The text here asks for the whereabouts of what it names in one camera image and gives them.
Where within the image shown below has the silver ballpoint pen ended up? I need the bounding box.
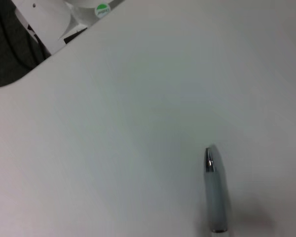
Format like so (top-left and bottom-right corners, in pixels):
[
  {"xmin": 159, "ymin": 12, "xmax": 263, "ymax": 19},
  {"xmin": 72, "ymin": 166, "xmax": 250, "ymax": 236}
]
[{"xmin": 204, "ymin": 147, "xmax": 231, "ymax": 237}]

